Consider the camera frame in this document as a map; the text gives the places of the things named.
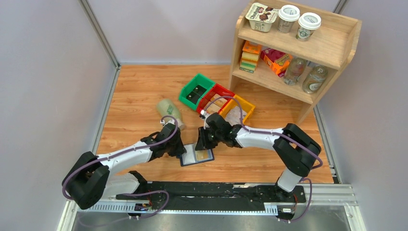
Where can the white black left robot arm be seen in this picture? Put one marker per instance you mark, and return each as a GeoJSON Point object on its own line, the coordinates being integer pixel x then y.
{"type": "Point", "coordinates": [93, 176]}

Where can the blue leather card holder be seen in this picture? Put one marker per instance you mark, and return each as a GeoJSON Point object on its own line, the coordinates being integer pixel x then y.
{"type": "Point", "coordinates": [192, 157]}

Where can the red plastic bin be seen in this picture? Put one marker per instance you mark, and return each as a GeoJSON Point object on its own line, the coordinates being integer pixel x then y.
{"type": "Point", "coordinates": [215, 92]}

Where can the green plastic bin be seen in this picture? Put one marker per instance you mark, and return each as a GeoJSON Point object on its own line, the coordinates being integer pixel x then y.
{"type": "Point", "coordinates": [199, 79]}

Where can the green liquid plastic bottle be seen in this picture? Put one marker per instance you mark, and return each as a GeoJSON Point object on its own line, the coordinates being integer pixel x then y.
{"type": "Point", "coordinates": [167, 108]}

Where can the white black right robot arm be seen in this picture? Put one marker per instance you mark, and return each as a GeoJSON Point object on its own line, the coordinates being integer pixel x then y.
{"type": "Point", "coordinates": [297, 150]}

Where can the right white lidded coffee cup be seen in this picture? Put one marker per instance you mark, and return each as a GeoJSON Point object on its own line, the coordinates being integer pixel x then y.
{"type": "Point", "coordinates": [308, 24]}

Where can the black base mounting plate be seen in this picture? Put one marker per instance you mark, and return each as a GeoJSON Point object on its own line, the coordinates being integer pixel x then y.
{"type": "Point", "coordinates": [213, 196]}

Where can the clear glass bottle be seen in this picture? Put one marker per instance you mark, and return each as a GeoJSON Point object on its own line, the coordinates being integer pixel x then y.
{"type": "Point", "coordinates": [315, 79]}
{"type": "Point", "coordinates": [294, 71]}

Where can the left clear glass bottle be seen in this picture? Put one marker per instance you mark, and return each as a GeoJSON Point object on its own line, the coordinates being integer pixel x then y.
{"type": "Point", "coordinates": [294, 71]}

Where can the tan cards in red bin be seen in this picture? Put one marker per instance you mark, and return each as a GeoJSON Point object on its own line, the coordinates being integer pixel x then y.
{"type": "Point", "coordinates": [214, 106]}

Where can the aluminium frame rail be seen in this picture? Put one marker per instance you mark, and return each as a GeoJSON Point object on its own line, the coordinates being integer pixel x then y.
{"type": "Point", "coordinates": [329, 207]}

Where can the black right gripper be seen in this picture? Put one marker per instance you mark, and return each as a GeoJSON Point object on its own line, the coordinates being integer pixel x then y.
{"type": "Point", "coordinates": [202, 144]}

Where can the wooden shelf unit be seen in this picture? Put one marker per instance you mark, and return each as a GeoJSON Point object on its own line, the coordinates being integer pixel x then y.
{"type": "Point", "coordinates": [333, 45]}

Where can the left white lidded coffee cup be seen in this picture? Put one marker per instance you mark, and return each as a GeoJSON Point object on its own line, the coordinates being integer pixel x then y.
{"type": "Point", "coordinates": [288, 14]}

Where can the gold credit card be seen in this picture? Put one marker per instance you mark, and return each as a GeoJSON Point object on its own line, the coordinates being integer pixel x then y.
{"type": "Point", "coordinates": [203, 155]}

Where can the stack of sponges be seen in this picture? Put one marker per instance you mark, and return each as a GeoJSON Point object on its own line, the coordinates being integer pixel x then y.
{"type": "Point", "coordinates": [250, 56]}

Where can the yellow plastic bin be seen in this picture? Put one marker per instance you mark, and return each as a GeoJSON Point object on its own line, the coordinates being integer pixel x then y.
{"type": "Point", "coordinates": [244, 105]}

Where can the chobani yogurt cup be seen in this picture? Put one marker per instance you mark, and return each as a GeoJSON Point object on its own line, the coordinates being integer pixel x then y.
{"type": "Point", "coordinates": [261, 17]}

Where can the black cards in green bin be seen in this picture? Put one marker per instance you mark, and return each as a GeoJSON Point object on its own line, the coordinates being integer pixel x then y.
{"type": "Point", "coordinates": [196, 94]}

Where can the silver cards in yellow bin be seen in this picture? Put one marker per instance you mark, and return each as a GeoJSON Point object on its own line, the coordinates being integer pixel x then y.
{"type": "Point", "coordinates": [234, 116]}

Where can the white lidded coffee cup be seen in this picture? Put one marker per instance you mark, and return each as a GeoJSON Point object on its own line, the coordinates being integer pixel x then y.
{"type": "Point", "coordinates": [308, 24]}
{"type": "Point", "coordinates": [288, 14]}

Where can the orange pink snack box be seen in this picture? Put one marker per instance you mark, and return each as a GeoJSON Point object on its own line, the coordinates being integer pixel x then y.
{"type": "Point", "coordinates": [276, 60]}

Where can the right clear glass bottle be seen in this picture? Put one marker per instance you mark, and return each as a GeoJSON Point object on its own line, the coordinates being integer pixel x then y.
{"type": "Point", "coordinates": [315, 79]}

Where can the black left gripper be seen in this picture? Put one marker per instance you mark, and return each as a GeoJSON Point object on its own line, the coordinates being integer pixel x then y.
{"type": "Point", "coordinates": [181, 149]}

